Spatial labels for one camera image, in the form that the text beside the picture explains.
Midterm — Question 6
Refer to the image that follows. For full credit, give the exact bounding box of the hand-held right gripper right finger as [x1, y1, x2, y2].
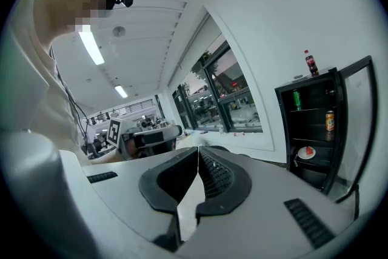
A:
[187, 146, 361, 257]

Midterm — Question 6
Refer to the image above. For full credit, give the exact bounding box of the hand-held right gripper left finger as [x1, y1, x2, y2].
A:
[81, 147, 200, 252]

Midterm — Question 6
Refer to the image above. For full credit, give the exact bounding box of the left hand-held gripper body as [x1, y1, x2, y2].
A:
[105, 118, 136, 161]

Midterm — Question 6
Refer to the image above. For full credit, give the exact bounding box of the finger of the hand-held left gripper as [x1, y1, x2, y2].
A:
[135, 125, 184, 148]

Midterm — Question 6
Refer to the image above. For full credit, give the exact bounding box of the black cabinet with glass door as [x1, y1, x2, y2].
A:
[274, 55, 378, 221]

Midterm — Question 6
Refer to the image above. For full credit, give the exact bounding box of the short ceiling light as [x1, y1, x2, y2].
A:
[114, 84, 129, 99]

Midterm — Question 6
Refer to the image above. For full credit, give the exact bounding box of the red and white bowl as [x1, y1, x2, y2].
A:
[297, 146, 316, 161]

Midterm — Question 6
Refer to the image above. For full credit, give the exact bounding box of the black-framed window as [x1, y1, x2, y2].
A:
[172, 15, 263, 133]

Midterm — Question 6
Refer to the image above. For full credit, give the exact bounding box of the long ceiling light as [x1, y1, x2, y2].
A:
[78, 24, 105, 66]

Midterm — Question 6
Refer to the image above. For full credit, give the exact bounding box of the small brown sauce bottle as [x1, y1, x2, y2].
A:
[325, 110, 335, 132]

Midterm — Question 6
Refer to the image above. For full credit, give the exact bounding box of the person in white shirt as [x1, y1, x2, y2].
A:
[0, 0, 92, 167]

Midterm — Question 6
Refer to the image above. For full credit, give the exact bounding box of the green drink can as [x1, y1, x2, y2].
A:
[292, 89, 303, 112]

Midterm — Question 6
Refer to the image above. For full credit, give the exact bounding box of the person's head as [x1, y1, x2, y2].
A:
[33, 0, 118, 49]

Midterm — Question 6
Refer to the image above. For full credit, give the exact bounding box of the cola bottle with red cap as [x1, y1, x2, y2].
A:
[304, 50, 319, 76]

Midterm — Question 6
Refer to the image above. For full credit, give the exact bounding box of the black body cable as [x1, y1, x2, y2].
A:
[50, 48, 89, 155]

